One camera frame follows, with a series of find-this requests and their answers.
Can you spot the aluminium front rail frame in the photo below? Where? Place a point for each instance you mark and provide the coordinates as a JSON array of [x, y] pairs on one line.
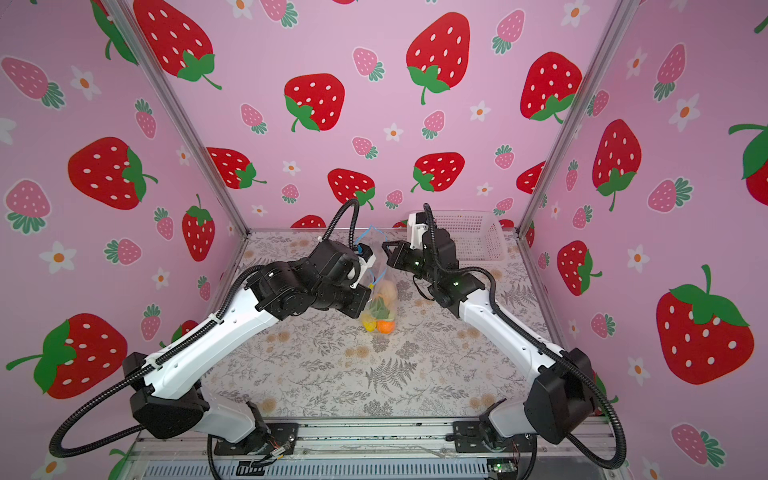
[[368, 448]]

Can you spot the aluminium left corner post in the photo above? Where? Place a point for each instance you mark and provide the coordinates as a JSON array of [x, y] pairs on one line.
[[125, 21]]

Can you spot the beige pear shaped fruit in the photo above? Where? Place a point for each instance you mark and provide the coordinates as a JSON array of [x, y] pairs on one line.
[[387, 291]]

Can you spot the orange tangerine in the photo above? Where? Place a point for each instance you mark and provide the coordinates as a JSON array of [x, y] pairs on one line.
[[385, 327]]

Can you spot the white radish with leaves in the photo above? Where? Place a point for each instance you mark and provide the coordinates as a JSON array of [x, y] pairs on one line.
[[380, 311]]

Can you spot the aluminium corner post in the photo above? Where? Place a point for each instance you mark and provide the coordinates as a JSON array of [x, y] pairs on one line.
[[125, 21], [613, 35]]

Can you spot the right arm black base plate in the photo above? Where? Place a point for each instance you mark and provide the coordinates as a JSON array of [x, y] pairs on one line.
[[475, 436]]

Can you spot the aluminium right corner post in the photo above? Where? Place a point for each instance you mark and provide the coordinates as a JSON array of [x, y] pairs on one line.
[[613, 35]]

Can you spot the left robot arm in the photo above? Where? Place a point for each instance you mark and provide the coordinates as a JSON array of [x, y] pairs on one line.
[[171, 400]]

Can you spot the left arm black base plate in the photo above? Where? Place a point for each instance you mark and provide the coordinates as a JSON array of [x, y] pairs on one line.
[[255, 441]]

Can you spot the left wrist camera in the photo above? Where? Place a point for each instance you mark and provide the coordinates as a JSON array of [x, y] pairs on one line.
[[366, 255]]

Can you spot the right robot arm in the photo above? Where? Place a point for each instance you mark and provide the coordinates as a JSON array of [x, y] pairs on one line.
[[558, 400]]

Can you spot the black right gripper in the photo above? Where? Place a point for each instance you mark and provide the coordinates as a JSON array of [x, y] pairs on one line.
[[398, 258]]

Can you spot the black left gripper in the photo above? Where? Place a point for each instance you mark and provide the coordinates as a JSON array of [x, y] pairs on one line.
[[362, 298]]

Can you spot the white plastic mesh basket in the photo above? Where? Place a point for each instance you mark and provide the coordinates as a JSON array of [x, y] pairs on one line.
[[477, 237]]

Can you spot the clear zip bag blue zipper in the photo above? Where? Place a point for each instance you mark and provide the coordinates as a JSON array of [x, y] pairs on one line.
[[375, 238]]

